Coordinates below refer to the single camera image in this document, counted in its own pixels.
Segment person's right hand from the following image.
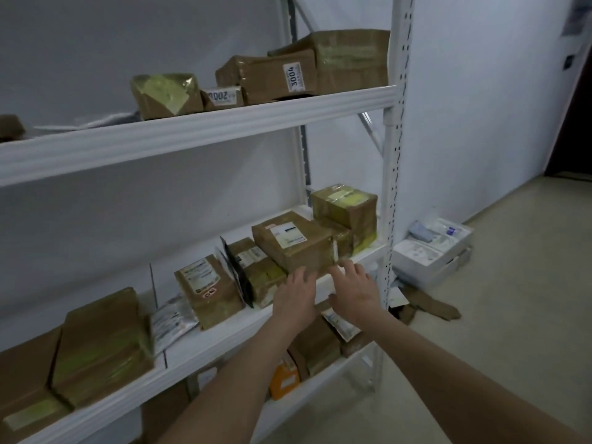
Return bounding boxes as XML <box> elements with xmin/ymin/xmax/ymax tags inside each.
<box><xmin>327</xmin><ymin>259</ymin><xmax>385</xmax><ymax>327</ymax></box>

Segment person's left hand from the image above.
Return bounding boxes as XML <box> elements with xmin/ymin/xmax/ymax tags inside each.
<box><xmin>270</xmin><ymin>266</ymin><xmax>319</xmax><ymax>330</ymax></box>

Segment person's left forearm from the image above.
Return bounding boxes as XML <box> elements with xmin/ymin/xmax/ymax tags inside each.
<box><xmin>155</xmin><ymin>319</ymin><xmax>310</xmax><ymax>444</ymax></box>

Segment person's right forearm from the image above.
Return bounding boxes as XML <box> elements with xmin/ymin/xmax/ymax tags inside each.
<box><xmin>348</xmin><ymin>310</ymin><xmax>589</xmax><ymax>444</ymax></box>

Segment white printed pouch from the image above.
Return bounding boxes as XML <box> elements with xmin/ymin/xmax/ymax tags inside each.
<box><xmin>321</xmin><ymin>308</ymin><xmax>360</xmax><ymax>342</ymax></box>

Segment cardboard box with shipping label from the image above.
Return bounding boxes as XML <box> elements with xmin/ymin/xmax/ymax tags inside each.
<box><xmin>252</xmin><ymin>211</ymin><xmax>341</xmax><ymax>277</ymax></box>

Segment narrow taped cardboard box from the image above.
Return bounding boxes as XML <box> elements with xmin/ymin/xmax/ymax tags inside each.
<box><xmin>226</xmin><ymin>237</ymin><xmax>288</xmax><ymax>310</ymax></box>

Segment brown taped parcel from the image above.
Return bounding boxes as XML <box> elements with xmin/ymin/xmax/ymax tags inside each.
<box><xmin>287</xmin><ymin>313</ymin><xmax>343</xmax><ymax>382</ymax></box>

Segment black and white pouch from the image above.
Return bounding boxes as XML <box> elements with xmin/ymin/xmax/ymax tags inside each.
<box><xmin>219</xmin><ymin>236</ymin><xmax>255</xmax><ymax>309</ymax></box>

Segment flat taped cardboard box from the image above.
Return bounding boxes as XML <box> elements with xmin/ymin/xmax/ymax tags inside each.
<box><xmin>318</xmin><ymin>216</ymin><xmax>378</xmax><ymax>257</ymax></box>

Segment cube-shaped taped cardboard box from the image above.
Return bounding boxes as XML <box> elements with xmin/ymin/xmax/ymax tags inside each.
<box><xmin>310</xmin><ymin>183</ymin><xmax>378</xmax><ymax>234</ymax></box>

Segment cardboard box with green label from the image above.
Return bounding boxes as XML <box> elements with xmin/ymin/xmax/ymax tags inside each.
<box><xmin>174</xmin><ymin>254</ymin><xmax>246</xmax><ymax>331</ymax></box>

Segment orange box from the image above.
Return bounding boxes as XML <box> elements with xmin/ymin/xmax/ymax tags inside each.
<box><xmin>269</xmin><ymin>353</ymin><xmax>302</xmax><ymax>402</ymax></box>

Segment flattened brown cardboard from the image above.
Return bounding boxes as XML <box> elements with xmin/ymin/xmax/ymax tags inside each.
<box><xmin>392</xmin><ymin>286</ymin><xmax>463</xmax><ymax>326</ymax></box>

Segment white cartons on floor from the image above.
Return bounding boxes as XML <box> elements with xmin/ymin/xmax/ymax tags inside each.
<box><xmin>392</xmin><ymin>216</ymin><xmax>475</xmax><ymax>292</ymax></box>

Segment white plastic mailer bag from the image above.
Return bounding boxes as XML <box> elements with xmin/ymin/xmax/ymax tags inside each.
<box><xmin>149</xmin><ymin>293</ymin><xmax>200</xmax><ymax>357</ymax></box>

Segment white metal shelf rack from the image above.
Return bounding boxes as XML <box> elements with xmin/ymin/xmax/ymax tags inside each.
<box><xmin>0</xmin><ymin>0</ymin><xmax>415</xmax><ymax>444</ymax></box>

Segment small labelled cardboard box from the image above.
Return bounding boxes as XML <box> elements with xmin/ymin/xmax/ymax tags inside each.
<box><xmin>200</xmin><ymin>85</ymin><xmax>245</xmax><ymax>112</ymax></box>

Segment cardboard box with white label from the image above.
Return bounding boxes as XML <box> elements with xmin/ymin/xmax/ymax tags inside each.
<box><xmin>215</xmin><ymin>50</ymin><xmax>319</xmax><ymax>106</ymax></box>

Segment tall taped cardboard box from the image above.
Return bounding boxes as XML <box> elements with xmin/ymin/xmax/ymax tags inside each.
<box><xmin>50</xmin><ymin>287</ymin><xmax>155</xmax><ymax>409</ymax></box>

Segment large taped cardboard box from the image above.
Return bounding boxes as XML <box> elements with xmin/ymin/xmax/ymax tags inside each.
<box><xmin>268</xmin><ymin>29</ymin><xmax>391</xmax><ymax>96</ymax></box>

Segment shiny taped cardboard box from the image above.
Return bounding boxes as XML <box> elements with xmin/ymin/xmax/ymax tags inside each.
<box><xmin>130</xmin><ymin>72</ymin><xmax>205</xmax><ymax>121</ymax></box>

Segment white flat envelope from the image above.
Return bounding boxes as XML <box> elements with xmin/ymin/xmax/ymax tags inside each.
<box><xmin>31</xmin><ymin>112</ymin><xmax>140</xmax><ymax>133</ymax></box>

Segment dark door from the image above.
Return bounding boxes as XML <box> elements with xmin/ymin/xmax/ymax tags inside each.
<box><xmin>543</xmin><ymin>39</ymin><xmax>592</xmax><ymax>182</ymax></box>

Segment plain brown cardboard box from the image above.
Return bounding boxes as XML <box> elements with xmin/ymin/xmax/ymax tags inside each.
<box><xmin>0</xmin><ymin>327</ymin><xmax>64</xmax><ymax>419</ymax></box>

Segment cardboard box with pale label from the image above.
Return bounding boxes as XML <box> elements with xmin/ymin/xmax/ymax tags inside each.
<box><xmin>0</xmin><ymin>392</ymin><xmax>73</xmax><ymax>444</ymax></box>

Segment small brown cardboard box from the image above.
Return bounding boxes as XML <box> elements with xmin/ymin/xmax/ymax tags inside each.
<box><xmin>0</xmin><ymin>114</ymin><xmax>27</xmax><ymax>143</ymax></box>

